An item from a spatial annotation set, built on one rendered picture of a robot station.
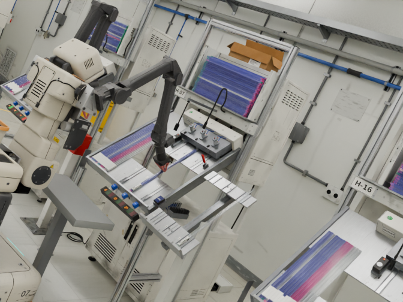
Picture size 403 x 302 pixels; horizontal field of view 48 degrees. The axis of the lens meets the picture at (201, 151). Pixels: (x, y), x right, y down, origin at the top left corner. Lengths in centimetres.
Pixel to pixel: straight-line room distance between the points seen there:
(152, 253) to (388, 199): 142
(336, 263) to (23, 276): 146
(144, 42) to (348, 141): 192
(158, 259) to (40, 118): 115
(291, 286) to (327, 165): 215
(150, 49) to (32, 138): 190
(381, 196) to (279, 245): 202
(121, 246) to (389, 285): 170
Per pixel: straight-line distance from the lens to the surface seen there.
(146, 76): 228
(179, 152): 285
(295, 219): 418
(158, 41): 398
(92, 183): 414
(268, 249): 429
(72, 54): 223
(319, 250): 223
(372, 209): 254
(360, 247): 228
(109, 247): 319
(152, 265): 289
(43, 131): 226
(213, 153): 272
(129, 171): 279
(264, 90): 273
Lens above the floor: 144
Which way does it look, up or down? 7 degrees down
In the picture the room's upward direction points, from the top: 26 degrees clockwise
